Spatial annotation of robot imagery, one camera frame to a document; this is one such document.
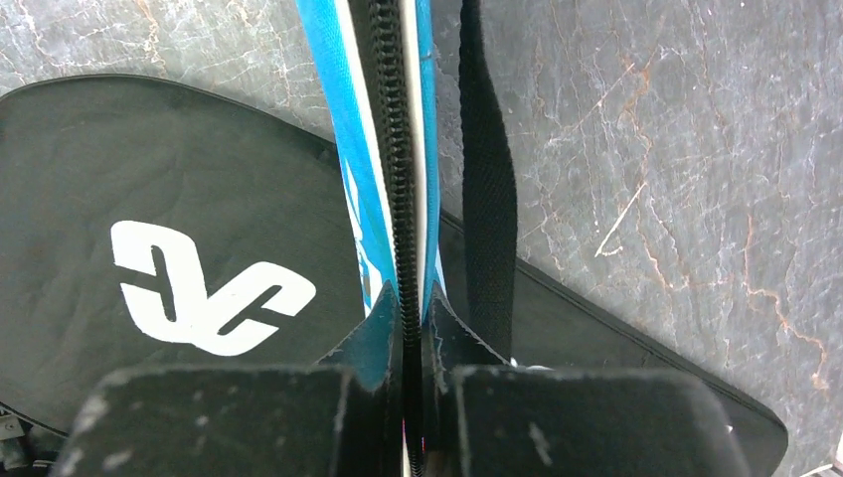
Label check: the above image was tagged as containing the blue Sport racket bag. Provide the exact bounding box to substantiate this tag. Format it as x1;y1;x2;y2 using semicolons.
297;1;518;476

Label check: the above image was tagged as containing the black Crossway racket bag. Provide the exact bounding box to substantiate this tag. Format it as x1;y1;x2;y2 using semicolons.
1;75;788;476

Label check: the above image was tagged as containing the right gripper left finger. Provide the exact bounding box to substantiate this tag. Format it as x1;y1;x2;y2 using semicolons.
51;287;403;476

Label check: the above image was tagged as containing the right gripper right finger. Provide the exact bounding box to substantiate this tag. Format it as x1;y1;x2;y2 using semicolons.
424;287;750;476

